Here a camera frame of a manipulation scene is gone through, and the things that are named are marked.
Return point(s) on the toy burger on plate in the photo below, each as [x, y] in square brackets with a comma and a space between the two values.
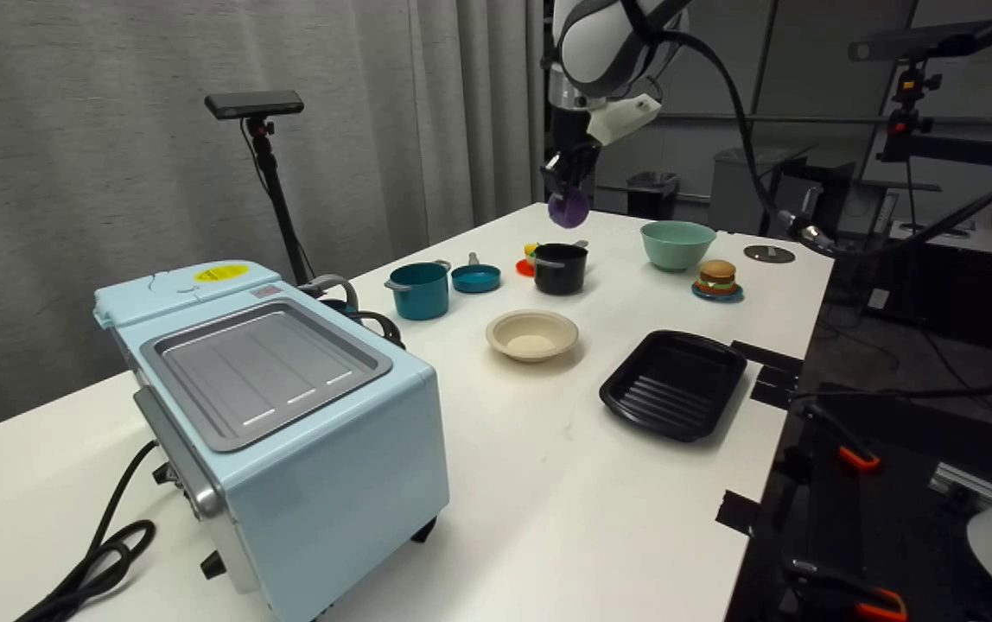
[716, 280]

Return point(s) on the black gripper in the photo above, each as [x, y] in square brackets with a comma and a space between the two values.
[572, 148]

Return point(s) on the silver metal disc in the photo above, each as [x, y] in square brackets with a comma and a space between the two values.
[769, 254]

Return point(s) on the orange yellow toy piece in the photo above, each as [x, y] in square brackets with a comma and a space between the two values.
[527, 261]

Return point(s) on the purple plum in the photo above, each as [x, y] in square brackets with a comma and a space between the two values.
[569, 209]

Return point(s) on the cream white bowl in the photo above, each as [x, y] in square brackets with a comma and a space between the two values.
[534, 337]

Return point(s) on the orange handled clamp lower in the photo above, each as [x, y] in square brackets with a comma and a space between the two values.
[842, 594]

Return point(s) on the mint green bowl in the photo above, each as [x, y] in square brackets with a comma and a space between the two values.
[675, 245]

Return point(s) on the light blue toaster oven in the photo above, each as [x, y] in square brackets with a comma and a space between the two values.
[301, 440]

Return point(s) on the teal toy pot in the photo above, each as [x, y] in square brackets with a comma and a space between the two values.
[418, 290]

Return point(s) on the black camera on stand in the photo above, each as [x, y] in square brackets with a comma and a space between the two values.
[254, 115]

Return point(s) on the black toy pot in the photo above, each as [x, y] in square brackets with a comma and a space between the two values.
[562, 267]

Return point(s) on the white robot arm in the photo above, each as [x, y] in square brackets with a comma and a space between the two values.
[600, 51]

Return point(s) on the black grill tray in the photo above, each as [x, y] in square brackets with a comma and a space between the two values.
[675, 386]

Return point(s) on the orange handled clamp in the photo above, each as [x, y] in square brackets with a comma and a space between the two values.
[833, 436]
[842, 594]

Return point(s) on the orange handled clamp upper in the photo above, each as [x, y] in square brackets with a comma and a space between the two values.
[833, 436]

